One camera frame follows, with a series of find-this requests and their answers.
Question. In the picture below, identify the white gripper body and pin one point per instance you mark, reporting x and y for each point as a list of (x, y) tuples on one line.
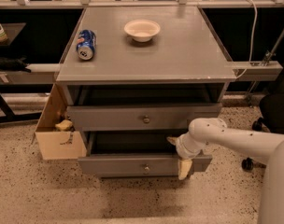
[(181, 147)]

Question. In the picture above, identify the grey drawer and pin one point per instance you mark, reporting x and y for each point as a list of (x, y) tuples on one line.
[(131, 154), (139, 117)]

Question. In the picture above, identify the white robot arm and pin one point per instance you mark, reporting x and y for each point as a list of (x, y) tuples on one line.
[(265, 148)]

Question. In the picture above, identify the grey top drawer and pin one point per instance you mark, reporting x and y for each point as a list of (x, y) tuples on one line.
[(139, 117)]

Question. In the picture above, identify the grey drawer cabinet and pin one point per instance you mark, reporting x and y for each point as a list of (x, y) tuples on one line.
[(142, 94)]

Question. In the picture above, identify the open cardboard box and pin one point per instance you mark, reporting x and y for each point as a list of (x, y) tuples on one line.
[(53, 144)]

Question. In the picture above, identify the black office chair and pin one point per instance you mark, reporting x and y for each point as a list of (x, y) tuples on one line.
[(272, 108)]

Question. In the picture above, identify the yellow item in box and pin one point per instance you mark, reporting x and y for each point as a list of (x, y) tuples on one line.
[(64, 125)]

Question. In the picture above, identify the white bowl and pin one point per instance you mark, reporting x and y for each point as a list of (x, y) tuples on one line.
[(142, 30)]

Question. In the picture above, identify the blue soda can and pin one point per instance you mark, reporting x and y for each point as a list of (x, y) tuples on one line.
[(86, 44)]

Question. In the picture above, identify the black cloth bundle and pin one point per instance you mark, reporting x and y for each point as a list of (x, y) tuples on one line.
[(10, 64)]

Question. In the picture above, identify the black side shelf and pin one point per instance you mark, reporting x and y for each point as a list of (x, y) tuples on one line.
[(12, 30)]

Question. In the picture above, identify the metal rail frame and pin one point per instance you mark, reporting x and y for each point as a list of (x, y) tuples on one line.
[(142, 3)]

